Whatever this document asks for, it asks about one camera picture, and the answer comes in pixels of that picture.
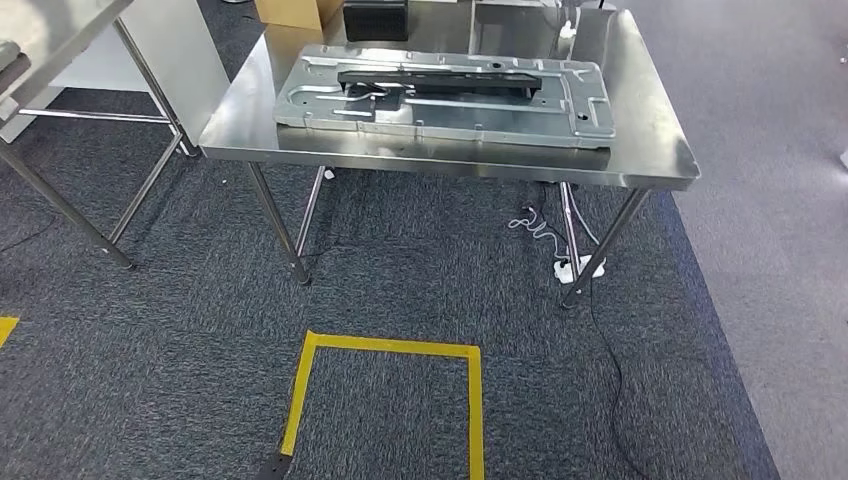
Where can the yellow floor tape square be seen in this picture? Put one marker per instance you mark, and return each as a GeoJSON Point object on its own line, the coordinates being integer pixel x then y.
{"type": "Point", "coordinates": [476, 411]}

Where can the white cabinet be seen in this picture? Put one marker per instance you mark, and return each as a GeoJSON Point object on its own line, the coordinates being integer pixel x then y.
{"type": "Point", "coordinates": [179, 66]}

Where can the black ribbed box device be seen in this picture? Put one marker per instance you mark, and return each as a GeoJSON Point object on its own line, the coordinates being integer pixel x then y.
{"type": "Point", "coordinates": [374, 20]}

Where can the white power strip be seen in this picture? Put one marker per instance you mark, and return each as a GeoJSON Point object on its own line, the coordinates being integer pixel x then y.
{"type": "Point", "coordinates": [583, 268]}

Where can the brown cardboard box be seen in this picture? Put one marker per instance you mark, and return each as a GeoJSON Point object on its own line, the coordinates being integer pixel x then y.
{"type": "Point", "coordinates": [291, 13]}

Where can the white crumpled paper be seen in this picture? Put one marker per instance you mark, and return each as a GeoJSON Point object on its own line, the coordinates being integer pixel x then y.
{"type": "Point", "coordinates": [567, 29]}

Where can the stainless steel table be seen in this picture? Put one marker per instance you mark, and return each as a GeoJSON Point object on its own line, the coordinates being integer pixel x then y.
{"type": "Point", "coordinates": [53, 26]}

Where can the black plastic frame part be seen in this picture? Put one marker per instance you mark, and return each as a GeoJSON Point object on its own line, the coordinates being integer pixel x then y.
{"type": "Point", "coordinates": [437, 79]}

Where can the stainless steel workbench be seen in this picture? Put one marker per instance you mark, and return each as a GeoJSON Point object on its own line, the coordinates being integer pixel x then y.
{"type": "Point", "coordinates": [430, 156]}

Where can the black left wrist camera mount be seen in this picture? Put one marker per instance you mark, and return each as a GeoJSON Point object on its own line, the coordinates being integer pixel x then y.
{"type": "Point", "coordinates": [273, 467]}

